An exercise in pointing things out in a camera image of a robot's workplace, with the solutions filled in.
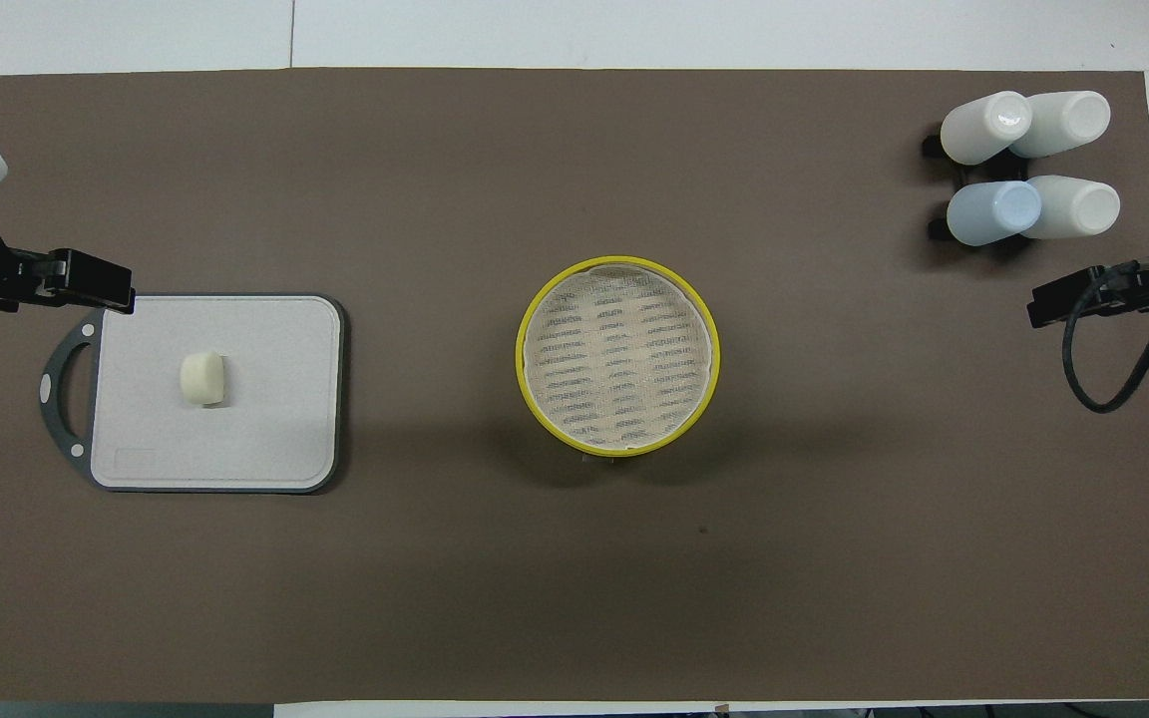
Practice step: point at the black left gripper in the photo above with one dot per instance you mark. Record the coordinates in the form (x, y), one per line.
(31, 277)

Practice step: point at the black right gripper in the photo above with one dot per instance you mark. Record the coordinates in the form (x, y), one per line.
(1138, 281)

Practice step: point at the cream steamed bun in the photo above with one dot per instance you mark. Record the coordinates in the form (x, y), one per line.
(203, 379)

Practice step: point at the yellow steamer basket with liner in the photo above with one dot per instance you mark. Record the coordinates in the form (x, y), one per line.
(525, 329)

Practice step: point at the white mesh steamer liner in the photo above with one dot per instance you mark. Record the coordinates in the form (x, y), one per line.
(619, 354)

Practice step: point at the white plastic cup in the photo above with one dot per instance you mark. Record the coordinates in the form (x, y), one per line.
(1068, 120)
(1078, 206)

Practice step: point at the light blue plastic cup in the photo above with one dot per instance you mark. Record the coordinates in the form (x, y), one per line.
(993, 212)

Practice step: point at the white cutting board grey rim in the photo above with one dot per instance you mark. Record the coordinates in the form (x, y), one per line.
(225, 399)

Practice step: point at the cream plastic cup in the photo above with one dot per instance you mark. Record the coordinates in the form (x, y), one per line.
(983, 130)

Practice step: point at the black cup rack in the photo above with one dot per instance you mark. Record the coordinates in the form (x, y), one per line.
(932, 147)

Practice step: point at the brown table mat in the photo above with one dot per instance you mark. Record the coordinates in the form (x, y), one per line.
(574, 578)

